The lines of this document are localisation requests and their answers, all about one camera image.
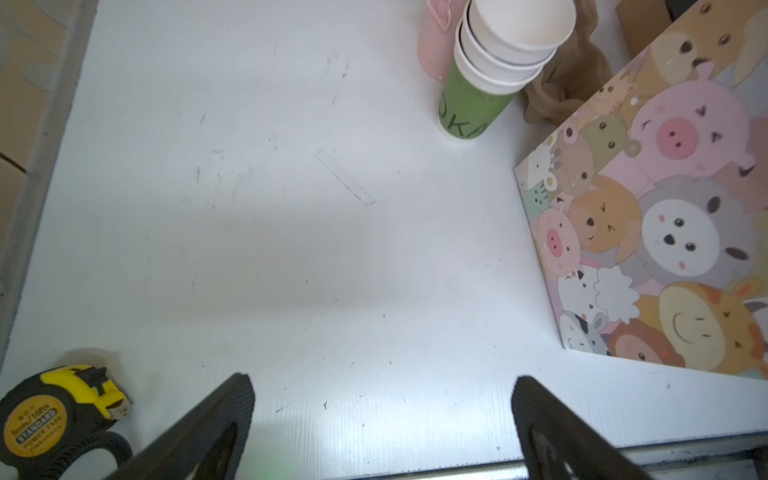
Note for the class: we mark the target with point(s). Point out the pink cup of sachets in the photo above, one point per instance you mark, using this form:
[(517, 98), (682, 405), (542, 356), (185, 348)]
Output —
[(437, 35)]

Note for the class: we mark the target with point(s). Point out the cardboard napkin box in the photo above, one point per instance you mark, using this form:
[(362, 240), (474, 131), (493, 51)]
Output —
[(642, 21)]

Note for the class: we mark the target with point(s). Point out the stack of pulp cup carriers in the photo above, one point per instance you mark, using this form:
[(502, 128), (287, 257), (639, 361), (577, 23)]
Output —
[(573, 75)]

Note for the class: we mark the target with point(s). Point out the white paper gift bag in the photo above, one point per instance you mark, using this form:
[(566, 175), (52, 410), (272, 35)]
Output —
[(648, 203)]

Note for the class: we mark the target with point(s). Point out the stack of paper cups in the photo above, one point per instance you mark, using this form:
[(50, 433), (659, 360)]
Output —
[(499, 48)]

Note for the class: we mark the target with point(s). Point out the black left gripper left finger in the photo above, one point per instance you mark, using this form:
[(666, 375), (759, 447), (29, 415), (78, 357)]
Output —
[(207, 443)]

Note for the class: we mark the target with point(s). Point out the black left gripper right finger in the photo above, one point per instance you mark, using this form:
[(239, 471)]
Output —
[(558, 444)]

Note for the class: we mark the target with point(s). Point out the yellow tape measure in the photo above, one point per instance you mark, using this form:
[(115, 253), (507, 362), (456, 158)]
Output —
[(53, 418)]

